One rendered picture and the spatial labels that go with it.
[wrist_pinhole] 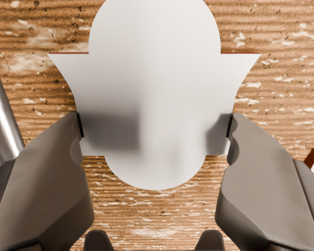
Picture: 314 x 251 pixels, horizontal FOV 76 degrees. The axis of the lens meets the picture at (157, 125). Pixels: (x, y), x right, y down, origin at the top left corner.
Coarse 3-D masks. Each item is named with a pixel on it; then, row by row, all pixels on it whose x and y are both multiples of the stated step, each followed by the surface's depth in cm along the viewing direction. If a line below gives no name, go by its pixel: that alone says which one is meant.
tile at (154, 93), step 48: (144, 0) 10; (192, 0) 10; (96, 48) 11; (144, 48) 11; (192, 48) 11; (96, 96) 12; (144, 96) 12; (192, 96) 12; (96, 144) 14; (144, 144) 14; (192, 144) 14
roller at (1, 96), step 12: (0, 84) 15; (0, 96) 15; (0, 108) 15; (0, 120) 16; (12, 120) 16; (0, 132) 16; (12, 132) 16; (0, 144) 16; (12, 144) 17; (24, 144) 17; (0, 156) 17; (12, 156) 17
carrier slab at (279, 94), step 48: (0, 0) 10; (48, 0) 10; (96, 0) 10; (240, 0) 10; (288, 0) 10; (0, 48) 11; (48, 48) 12; (240, 48) 12; (288, 48) 12; (48, 96) 13; (240, 96) 13; (288, 96) 13; (288, 144) 15; (96, 192) 17; (144, 192) 17; (192, 192) 17; (144, 240) 20; (192, 240) 20
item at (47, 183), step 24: (72, 120) 11; (48, 144) 9; (72, 144) 9; (24, 168) 8; (48, 168) 8; (72, 168) 8; (24, 192) 7; (48, 192) 7; (72, 192) 7; (0, 216) 6; (24, 216) 6; (48, 216) 6; (72, 216) 6; (0, 240) 5; (24, 240) 5; (48, 240) 6; (72, 240) 7
